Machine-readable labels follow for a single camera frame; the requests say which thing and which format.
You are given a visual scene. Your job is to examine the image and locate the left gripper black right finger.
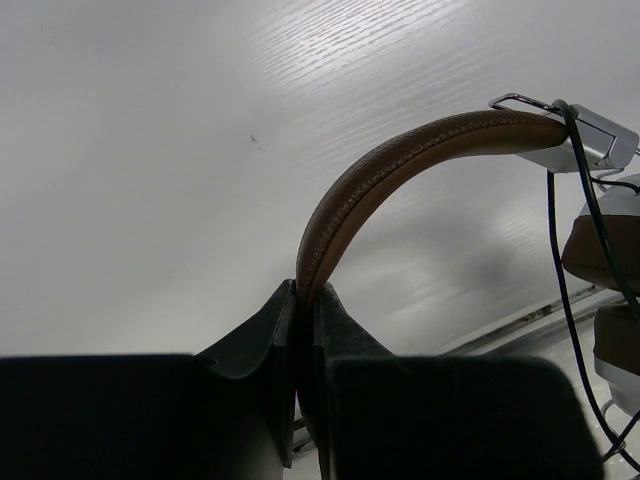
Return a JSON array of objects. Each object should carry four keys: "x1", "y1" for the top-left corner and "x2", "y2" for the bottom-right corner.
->
[{"x1": 299, "y1": 286, "x2": 604, "y2": 479}]

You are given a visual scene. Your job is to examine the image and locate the thin cable of brown headphones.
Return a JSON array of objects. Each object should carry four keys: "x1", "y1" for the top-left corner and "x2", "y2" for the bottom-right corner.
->
[{"x1": 546, "y1": 98, "x2": 640, "y2": 459}]

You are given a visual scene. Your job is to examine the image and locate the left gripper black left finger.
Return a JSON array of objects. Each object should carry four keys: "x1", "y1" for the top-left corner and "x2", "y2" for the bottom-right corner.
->
[{"x1": 1, "y1": 280, "x2": 296, "y2": 479}]

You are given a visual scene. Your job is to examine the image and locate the brown silver headphones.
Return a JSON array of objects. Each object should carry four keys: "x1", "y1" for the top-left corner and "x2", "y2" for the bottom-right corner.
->
[{"x1": 295, "y1": 92, "x2": 640, "y2": 416}]

